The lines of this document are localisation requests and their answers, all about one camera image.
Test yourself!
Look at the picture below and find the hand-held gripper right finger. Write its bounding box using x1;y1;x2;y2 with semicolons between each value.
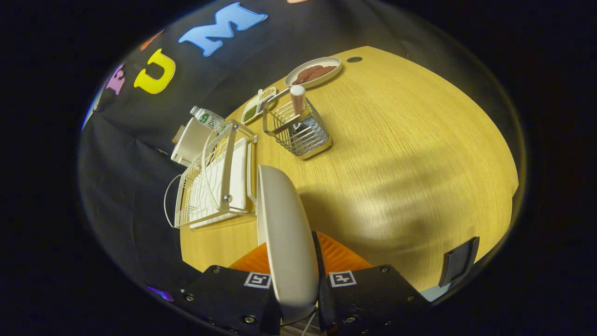
312;231;430;335

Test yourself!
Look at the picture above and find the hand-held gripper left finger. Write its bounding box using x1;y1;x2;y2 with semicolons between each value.
180;243;281;336

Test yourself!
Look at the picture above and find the white plate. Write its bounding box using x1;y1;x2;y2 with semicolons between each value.
256;164;320;323

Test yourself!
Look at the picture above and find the white wire dish rack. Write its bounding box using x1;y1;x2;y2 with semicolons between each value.
163;119;258;230

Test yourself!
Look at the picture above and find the metal wire basket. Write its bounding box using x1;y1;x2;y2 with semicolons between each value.
262;89;333;160

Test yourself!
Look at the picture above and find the spoon with pink handle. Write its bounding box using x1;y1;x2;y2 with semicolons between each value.
290;84;306;132

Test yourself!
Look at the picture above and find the white divided bean dish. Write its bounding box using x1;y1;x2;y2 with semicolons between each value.
241;86;278;125

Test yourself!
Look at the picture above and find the beige plate with meat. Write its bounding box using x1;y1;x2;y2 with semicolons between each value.
285;56;342;89

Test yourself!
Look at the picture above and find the black flat panel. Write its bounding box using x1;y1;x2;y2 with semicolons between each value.
438;237;480;288

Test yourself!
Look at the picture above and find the white toaster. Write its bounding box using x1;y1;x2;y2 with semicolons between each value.
171;117;216;167

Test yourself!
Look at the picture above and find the white plastic drink bottle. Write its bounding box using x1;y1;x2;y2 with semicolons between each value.
190;105;230;134

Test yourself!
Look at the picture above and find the red meat piece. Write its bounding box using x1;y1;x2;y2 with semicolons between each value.
305;65;337;80
292;65;323;85

